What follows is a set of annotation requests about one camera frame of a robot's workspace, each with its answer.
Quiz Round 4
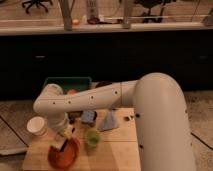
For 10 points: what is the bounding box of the orange red bowl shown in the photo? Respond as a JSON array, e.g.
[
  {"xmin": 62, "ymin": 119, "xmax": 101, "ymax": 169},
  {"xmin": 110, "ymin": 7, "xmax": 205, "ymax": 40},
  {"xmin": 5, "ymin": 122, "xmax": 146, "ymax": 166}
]
[{"xmin": 48, "ymin": 138, "xmax": 80, "ymax": 169}]

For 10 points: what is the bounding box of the metal fork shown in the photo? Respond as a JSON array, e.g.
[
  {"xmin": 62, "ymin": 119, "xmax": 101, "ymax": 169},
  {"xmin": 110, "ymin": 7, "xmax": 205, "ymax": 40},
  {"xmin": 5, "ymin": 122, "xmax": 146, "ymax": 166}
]
[{"xmin": 124, "ymin": 116, "xmax": 134, "ymax": 121}]

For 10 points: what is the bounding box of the white cup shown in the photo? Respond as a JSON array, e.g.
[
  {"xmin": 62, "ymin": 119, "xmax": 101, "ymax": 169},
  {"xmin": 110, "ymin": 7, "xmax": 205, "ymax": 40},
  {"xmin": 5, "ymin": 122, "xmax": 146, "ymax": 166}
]
[{"xmin": 27, "ymin": 116, "xmax": 47, "ymax": 136}]

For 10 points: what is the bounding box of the black chair base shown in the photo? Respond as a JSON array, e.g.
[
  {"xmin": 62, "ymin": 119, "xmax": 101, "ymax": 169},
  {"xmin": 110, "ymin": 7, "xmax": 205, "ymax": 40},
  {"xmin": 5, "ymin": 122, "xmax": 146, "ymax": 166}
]
[{"xmin": 21, "ymin": 0, "xmax": 53, "ymax": 14}]

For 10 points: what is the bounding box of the grey blue cloth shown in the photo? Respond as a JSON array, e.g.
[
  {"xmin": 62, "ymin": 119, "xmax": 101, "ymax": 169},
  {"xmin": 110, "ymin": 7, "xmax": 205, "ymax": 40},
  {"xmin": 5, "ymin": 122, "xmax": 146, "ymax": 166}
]
[{"xmin": 98, "ymin": 110, "xmax": 119, "ymax": 132}]

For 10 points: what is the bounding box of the small orange ball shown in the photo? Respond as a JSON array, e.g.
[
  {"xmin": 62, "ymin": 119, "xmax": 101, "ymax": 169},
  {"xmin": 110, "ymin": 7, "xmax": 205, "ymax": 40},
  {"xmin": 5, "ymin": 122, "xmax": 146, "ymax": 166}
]
[{"xmin": 72, "ymin": 19, "xmax": 80, "ymax": 26}]

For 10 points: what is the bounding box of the blue sponge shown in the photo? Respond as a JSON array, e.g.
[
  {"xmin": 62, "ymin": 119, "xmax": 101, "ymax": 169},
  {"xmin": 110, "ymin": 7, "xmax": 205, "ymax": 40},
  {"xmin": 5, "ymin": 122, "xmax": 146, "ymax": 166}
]
[{"xmin": 81, "ymin": 110, "xmax": 97, "ymax": 125}]

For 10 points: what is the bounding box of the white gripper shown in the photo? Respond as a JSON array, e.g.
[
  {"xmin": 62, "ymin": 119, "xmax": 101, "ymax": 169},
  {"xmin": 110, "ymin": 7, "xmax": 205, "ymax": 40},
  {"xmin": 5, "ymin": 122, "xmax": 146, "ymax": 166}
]
[{"xmin": 54, "ymin": 125, "xmax": 75, "ymax": 149}]

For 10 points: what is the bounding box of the orange red fruit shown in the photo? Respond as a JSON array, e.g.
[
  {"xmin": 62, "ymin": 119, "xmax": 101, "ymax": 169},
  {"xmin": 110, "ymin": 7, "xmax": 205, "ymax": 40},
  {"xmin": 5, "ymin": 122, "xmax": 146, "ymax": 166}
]
[{"xmin": 67, "ymin": 89, "xmax": 77, "ymax": 94}]

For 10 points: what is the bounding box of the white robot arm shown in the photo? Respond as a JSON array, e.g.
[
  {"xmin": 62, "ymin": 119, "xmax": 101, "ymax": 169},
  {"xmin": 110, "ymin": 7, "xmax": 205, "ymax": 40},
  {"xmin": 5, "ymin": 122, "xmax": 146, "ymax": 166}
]
[{"xmin": 33, "ymin": 72, "xmax": 197, "ymax": 171}]

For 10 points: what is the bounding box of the small green cup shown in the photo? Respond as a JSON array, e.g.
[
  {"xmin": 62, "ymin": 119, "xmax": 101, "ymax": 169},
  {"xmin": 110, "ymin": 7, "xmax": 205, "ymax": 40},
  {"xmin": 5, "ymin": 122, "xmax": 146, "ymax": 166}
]
[{"xmin": 85, "ymin": 130, "xmax": 100, "ymax": 148}]

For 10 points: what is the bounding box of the dark red bowl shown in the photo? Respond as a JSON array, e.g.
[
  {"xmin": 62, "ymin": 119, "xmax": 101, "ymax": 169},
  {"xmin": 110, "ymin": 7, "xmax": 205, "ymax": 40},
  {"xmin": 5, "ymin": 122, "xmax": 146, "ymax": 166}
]
[{"xmin": 95, "ymin": 81, "xmax": 112, "ymax": 88}]

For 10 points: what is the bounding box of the green plastic tray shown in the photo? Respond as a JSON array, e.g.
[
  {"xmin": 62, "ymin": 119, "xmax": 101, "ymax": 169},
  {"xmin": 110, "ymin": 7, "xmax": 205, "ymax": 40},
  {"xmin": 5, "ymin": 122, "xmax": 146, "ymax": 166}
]
[{"xmin": 43, "ymin": 77, "xmax": 92, "ymax": 93}]

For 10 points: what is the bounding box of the black office chair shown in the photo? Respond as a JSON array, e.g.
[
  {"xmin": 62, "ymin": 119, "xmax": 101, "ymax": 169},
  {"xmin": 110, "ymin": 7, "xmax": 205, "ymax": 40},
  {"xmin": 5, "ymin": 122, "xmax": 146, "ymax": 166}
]
[{"xmin": 134, "ymin": 0, "xmax": 177, "ymax": 23}]

